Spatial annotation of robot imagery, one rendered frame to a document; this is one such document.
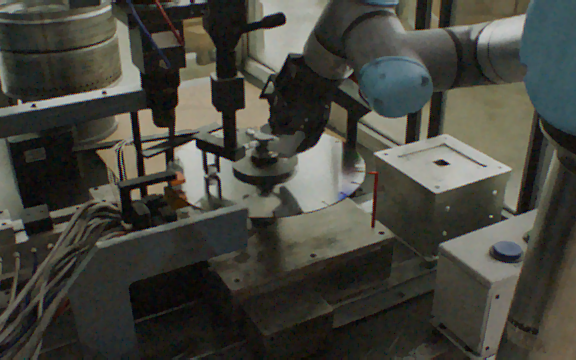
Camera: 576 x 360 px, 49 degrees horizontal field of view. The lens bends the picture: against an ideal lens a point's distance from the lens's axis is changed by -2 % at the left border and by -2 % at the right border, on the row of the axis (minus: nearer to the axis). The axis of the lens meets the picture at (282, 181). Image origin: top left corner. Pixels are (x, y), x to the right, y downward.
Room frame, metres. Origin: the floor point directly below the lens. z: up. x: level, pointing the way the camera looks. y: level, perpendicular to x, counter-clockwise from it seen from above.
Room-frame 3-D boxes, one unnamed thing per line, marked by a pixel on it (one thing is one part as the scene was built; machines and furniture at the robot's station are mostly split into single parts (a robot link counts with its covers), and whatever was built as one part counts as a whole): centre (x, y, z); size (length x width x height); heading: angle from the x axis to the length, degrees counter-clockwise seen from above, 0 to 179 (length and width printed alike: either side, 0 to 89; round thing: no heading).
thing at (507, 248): (0.77, -0.33, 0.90); 0.04 x 0.04 x 0.02
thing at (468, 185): (1.06, -0.29, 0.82); 0.18 x 0.18 x 0.15; 28
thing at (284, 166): (0.96, 0.03, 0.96); 0.11 x 0.11 x 0.03
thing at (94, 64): (1.55, 0.55, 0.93); 0.31 x 0.31 x 0.36
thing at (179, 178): (0.87, 0.20, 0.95); 0.10 x 0.03 x 0.07; 118
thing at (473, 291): (0.82, -0.38, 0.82); 0.28 x 0.11 x 0.15; 118
